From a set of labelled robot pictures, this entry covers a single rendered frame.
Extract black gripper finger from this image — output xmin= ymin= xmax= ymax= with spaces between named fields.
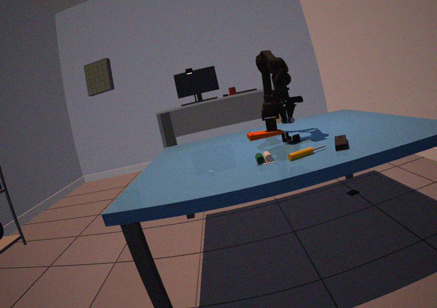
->
xmin=273 ymin=107 xmax=287 ymax=123
xmin=284 ymin=104 xmax=296 ymax=117

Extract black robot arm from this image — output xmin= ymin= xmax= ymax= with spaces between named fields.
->
xmin=256 ymin=50 xmax=291 ymax=132

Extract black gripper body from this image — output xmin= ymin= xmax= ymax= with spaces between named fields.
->
xmin=263 ymin=86 xmax=303 ymax=110

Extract black battery holder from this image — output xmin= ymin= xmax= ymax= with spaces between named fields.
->
xmin=281 ymin=132 xmax=301 ymax=143

